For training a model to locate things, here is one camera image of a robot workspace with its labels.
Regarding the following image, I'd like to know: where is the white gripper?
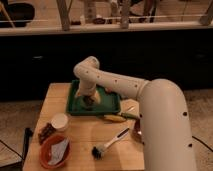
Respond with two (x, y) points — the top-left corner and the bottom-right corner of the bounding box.
(75, 83), (101, 104)

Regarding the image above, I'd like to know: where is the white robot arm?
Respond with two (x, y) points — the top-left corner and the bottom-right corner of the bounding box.
(73, 56), (197, 171)

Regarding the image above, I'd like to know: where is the green plastic tray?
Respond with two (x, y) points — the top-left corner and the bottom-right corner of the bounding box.
(66, 80), (121, 116)

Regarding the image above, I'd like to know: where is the orange ball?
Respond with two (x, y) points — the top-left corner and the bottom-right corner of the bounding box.
(105, 88), (113, 93)

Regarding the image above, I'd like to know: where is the white paper cup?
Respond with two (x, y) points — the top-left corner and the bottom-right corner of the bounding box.
(51, 113), (68, 131)

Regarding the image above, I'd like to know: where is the green vegetable toy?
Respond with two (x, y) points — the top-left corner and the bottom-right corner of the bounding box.
(120, 106), (139, 120)

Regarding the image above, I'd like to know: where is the dark brown grape bunch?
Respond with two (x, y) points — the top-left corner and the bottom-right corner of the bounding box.
(38, 123), (55, 144)

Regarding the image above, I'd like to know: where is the dish brush with black head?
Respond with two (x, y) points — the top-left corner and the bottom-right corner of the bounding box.
(91, 128), (129, 159)

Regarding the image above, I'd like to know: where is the dark red bowl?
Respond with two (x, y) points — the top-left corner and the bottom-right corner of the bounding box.
(133, 120), (142, 142)

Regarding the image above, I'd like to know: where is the crumpled white paper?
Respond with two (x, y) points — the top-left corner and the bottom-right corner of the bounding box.
(48, 139), (69, 165)

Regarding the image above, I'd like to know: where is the orange bowl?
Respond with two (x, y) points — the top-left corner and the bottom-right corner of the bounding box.
(39, 134), (70, 169)

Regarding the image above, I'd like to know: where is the black office chair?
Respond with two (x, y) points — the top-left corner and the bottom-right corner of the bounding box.
(0, 1), (35, 28)

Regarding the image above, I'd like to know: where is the black handle beside table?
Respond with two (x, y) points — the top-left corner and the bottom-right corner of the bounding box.
(22, 127), (33, 158)

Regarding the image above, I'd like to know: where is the black floor cable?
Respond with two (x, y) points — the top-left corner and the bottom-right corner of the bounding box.
(192, 134), (213, 154)

